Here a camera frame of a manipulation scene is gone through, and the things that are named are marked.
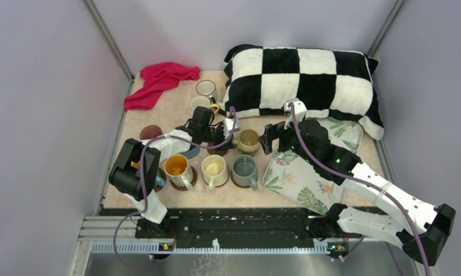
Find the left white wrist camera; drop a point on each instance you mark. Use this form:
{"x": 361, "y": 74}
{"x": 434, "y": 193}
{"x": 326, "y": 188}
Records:
{"x": 231, "y": 125}

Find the beige ceramic mug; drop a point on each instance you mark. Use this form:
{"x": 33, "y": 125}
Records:
{"x": 248, "y": 143}

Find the black white checkered pillow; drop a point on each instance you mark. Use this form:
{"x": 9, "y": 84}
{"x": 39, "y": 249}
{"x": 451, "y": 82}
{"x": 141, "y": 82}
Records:
{"x": 336, "y": 84}

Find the blue mug yellow inside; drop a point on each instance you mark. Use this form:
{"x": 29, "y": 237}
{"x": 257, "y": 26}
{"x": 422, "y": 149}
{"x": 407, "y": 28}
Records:
{"x": 160, "y": 180}

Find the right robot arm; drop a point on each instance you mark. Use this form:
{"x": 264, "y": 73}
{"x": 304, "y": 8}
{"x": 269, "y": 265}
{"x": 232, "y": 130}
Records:
{"x": 420, "y": 229}

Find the orange cup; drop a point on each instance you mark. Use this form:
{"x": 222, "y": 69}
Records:
{"x": 175, "y": 165}

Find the crumpled pink cloth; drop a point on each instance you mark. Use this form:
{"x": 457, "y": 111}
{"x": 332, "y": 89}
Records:
{"x": 159, "y": 78}

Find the amber wooden coaster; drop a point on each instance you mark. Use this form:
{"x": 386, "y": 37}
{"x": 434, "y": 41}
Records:
{"x": 240, "y": 186}
{"x": 218, "y": 182}
{"x": 184, "y": 181}

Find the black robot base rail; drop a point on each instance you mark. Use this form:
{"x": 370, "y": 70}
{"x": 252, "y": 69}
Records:
{"x": 242, "y": 228}

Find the yellow ceramic mug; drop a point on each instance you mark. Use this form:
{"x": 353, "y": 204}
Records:
{"x": 205, "y": 102}

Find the blue-grey apple coaster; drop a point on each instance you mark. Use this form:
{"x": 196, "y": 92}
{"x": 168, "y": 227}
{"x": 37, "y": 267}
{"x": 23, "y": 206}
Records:
{"x": 192, "y": 153}

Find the white dark-rimmed mug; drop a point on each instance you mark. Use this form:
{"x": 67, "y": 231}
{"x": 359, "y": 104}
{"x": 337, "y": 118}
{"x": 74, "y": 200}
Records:
{"x": 206, "y": 88}

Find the pink mug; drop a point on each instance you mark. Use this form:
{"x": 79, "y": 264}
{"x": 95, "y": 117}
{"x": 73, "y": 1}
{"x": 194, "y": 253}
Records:
{"x": 150, "y": 132}

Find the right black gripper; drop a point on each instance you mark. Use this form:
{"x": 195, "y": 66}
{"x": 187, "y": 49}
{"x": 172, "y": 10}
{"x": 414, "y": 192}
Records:
{"x": 273, "y": 131}

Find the grey ceramic mug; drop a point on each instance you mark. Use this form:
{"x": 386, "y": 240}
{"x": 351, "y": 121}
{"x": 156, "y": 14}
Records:
{"x": 245, "y": 171}

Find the dark walnut wooden coaster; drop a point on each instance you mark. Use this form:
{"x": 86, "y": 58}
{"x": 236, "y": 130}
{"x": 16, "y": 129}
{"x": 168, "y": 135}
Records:
{"x": 215, "y": 152}

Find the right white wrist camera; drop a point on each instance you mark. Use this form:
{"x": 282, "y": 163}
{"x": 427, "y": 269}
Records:
{"x": 297, "y": 110}

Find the cream ceramic mug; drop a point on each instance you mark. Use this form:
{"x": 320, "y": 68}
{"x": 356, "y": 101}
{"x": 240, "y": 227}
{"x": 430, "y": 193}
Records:
{"x": 214, "y": 166}

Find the floral white tray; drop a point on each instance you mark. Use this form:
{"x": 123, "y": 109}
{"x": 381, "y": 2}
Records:
{"x": 290, "y": 177}

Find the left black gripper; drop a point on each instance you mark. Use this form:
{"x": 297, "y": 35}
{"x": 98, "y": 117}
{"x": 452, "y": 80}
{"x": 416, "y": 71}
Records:
{"x": 223, "y": 140}

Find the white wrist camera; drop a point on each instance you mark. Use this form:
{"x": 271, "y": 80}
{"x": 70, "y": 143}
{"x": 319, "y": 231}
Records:
{"x": 231, "y": 125}
{"x": 297, "y": 110}

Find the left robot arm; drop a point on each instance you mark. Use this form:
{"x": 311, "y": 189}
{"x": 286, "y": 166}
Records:
{"x": 138, "y": 184}

